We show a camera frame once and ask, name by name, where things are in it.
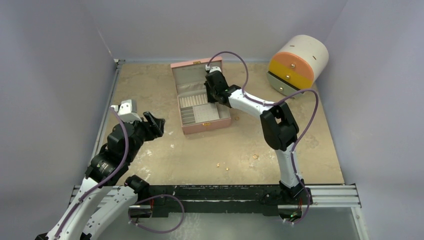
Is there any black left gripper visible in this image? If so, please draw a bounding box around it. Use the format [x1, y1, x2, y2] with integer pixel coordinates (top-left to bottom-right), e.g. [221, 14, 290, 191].
[121, 111, 164, 162]

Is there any pink jewelry box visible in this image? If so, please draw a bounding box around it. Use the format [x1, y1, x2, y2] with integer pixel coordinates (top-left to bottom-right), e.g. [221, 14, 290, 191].
[170, 58, 232, 135]

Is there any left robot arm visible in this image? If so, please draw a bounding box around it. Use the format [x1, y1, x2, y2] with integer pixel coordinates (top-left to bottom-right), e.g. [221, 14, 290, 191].
[36, 111, 166, 240]

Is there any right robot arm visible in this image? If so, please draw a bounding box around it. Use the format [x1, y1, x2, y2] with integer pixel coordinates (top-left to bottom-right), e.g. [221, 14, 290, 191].
[204, 69, 304, 204]

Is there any round drawer organizer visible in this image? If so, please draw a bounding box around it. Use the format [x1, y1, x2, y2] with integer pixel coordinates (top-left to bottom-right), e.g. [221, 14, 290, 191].
[266, 34, 329, 96]

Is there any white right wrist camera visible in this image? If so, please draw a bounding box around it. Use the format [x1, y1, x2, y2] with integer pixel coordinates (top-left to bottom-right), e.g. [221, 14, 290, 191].
[205, 65, 222, 74]

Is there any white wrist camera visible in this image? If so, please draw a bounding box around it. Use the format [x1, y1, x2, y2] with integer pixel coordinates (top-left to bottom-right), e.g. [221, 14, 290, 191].
[205, 65, 222, 74]
[110, 99, 141, 124]

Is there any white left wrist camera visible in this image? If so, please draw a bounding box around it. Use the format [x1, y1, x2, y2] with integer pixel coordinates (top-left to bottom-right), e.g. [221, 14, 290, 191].
[110, 99, 141, 124]

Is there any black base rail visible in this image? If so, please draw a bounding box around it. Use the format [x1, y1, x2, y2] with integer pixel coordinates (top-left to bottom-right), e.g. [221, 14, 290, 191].
[134, 184, 313, 220]

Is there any aluminium frame rail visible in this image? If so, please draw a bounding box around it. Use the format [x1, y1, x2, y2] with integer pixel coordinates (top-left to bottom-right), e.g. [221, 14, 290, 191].
[72, 58, 117, 184]

